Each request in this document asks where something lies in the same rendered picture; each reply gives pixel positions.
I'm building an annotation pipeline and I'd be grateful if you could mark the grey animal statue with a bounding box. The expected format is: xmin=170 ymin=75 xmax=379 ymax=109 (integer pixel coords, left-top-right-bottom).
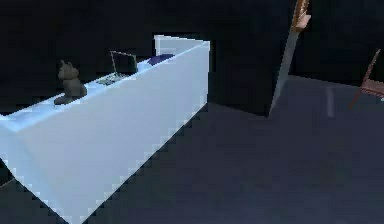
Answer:
xmin=53 ymin=59 xmax=88 ymax=106

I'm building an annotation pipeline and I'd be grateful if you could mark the dark blue flat book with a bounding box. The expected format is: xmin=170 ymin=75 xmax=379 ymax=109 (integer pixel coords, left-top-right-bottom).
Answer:
xmin=146 ymin=53 xmax=175 ymax=66

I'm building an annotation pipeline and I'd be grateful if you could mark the gold framed wall picture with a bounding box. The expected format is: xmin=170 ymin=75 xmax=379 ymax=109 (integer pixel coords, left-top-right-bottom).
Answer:
xmin=290 ymin=0 xmax=312 ymax=33

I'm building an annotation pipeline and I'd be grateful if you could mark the pale blue long cabinet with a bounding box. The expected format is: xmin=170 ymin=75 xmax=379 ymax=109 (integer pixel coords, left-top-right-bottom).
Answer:
xmin=0 ymin=34 xmax=211 ymax=224

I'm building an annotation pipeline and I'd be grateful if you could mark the reddish brown wooden chair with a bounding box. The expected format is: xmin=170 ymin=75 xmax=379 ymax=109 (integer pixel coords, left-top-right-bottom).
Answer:
xmin=347 ymin=48 xmax=384 ymax=110

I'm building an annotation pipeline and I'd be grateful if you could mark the open dark laptop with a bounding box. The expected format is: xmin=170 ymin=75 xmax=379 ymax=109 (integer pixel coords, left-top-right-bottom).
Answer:
xmin=96 ymin=50 xmax=139 ymax=86

